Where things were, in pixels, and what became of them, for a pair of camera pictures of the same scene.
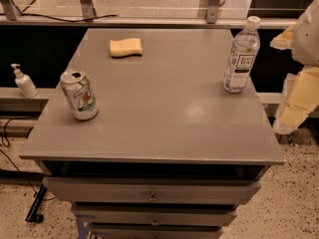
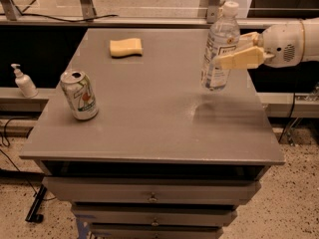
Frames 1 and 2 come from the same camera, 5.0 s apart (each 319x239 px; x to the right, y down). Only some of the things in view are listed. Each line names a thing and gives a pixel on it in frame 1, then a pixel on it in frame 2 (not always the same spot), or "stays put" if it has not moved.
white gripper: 307,39 to 281,45
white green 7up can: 80,94 stays put
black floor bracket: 33,215 stays put
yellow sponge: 126,48 stays put
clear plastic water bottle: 242,57 to 223,35
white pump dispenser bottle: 24,83 stays put
